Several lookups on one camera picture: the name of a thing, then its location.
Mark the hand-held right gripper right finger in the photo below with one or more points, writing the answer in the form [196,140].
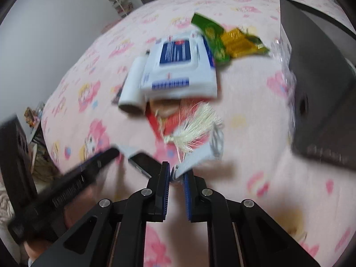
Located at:
[188,197]

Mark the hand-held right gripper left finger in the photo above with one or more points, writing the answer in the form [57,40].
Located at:
[166,189]

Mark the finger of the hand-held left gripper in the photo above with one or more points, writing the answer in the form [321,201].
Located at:
[103,158]

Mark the pale blue packet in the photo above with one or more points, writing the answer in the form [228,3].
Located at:
[201,151]

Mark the person's left hand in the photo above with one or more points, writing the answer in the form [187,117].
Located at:
[79,205]

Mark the black phone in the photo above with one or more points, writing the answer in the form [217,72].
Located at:
[141,164]

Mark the dark wooden furniture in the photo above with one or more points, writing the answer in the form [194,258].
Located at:
[15,155]

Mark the white tassel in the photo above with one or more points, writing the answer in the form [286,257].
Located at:
[194,128]

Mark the red snack packet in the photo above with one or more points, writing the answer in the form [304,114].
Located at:
[169,116]

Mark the white tube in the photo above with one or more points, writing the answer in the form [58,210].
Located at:
[134,87]

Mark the pink printed blanket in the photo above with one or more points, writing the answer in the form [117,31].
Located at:
[250,150]

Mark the cluttered side table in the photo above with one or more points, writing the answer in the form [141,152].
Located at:
[34,116]

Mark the white wet wipes pack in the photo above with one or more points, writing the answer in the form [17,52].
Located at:
[179,66]

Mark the white shelf rack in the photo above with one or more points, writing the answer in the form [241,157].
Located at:
[119,1]

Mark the green snack packet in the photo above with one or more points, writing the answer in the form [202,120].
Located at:
[212,37]

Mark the clear plastic bag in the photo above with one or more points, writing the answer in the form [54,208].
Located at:
[288,72]

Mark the gold snack packet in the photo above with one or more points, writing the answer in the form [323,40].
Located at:
[242,43]

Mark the dark grey box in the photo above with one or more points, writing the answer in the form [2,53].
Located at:
[319,83]

